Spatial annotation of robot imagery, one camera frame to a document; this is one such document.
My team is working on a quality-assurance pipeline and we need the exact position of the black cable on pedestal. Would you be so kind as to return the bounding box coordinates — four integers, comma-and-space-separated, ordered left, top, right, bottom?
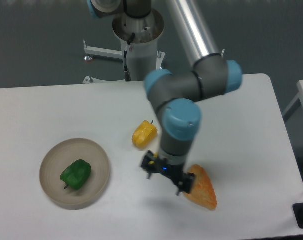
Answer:
123, 32, 137, 82

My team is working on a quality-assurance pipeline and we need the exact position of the beige round plate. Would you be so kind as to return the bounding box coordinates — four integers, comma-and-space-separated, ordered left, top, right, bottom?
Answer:
39, 138, 111, 211

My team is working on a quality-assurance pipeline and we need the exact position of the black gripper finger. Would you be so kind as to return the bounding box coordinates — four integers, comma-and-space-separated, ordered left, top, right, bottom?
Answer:
176, 172, 195, 196
140, 150, 159, 180

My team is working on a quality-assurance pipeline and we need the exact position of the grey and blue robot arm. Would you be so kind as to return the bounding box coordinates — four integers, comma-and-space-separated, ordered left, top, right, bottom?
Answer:
84, 0, 243, 194

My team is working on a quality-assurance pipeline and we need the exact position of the yellow bell pepper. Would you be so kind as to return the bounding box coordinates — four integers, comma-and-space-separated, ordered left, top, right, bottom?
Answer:
131, 120, 158, 149

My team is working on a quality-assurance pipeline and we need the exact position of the green bell pepper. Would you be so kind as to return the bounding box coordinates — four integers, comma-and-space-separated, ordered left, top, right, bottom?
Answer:
60, 159, 92, 191

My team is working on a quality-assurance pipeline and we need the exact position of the orange triangular pastry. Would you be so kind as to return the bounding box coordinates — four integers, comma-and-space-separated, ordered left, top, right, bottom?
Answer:
184, 164, 218, 211

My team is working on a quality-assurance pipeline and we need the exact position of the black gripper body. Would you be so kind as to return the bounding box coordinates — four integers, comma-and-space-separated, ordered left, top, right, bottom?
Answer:
155, 153, 186, 186

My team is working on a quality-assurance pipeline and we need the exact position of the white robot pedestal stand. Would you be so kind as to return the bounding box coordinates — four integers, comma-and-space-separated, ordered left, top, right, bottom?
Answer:
81, 9, 227, 85

